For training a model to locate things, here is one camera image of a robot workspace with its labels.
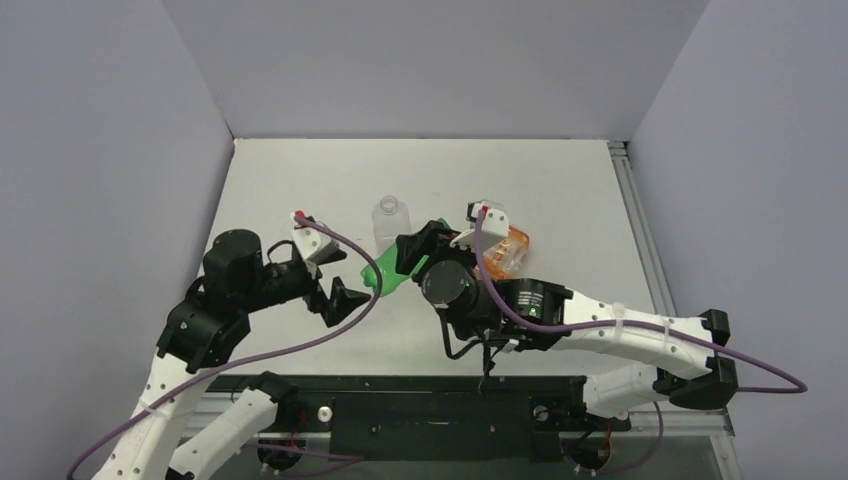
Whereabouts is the green plastic bottle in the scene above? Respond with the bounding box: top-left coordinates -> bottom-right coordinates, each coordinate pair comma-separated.
360,235 -> 428,297

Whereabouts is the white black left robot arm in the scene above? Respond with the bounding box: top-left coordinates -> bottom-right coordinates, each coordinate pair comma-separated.
97,216 -> 377,479

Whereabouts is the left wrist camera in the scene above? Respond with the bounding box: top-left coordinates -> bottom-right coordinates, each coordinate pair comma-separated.
290,210 -> 347,265

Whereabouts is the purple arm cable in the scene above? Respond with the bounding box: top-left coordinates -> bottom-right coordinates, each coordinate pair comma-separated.
472,210 -> 809,395
66,217 -> 385,480

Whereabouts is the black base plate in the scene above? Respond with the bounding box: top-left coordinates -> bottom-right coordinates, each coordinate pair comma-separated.
211,374 -> 632,463

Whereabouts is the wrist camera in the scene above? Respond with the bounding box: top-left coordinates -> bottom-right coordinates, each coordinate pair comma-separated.
450,199 -> 510,252
290,210 -> 347,265

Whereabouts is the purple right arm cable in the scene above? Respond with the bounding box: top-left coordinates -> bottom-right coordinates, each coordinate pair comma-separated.
472,210 -> 809,395

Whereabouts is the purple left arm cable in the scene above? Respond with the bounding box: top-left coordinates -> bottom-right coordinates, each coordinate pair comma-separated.
66,217 -> 385,480

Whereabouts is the orange label plastic bottle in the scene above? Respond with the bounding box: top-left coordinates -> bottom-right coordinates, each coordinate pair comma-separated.
483,226 -> 530,281

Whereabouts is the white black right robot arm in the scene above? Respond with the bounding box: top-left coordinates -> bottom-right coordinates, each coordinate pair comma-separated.
395,221 -> 739,427

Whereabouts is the aluminium table edge rail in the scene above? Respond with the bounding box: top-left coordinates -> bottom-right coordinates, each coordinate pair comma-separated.
606,141 -> 677,316

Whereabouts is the clear square plastic bottle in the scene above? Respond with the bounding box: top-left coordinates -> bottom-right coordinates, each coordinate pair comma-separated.
371,195 -> 411,255

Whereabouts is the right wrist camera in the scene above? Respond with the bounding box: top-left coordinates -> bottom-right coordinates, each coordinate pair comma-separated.
450,199 -> 510,252

